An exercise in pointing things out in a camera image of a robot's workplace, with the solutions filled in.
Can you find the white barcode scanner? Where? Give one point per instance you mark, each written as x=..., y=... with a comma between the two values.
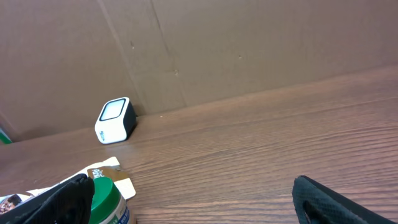
x=116, y=121

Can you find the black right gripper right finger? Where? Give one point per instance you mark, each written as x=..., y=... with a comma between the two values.
x=315, y=203

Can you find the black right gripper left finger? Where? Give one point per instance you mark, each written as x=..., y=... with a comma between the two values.
x=67, y=202

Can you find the green object at edge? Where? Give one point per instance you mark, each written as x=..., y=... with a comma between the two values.
x=4, y=138

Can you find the beige brown snack pouch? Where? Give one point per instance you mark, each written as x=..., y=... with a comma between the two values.
x=110, y=168

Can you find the green lid jar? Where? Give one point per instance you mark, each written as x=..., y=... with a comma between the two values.
x=108, y=205

